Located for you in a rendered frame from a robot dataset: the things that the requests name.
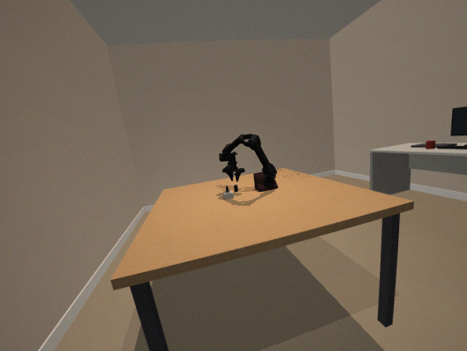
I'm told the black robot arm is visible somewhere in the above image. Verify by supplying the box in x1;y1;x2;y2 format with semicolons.
219;134;277;185

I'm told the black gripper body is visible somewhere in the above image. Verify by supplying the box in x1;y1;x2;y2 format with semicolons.
227;161;245;173

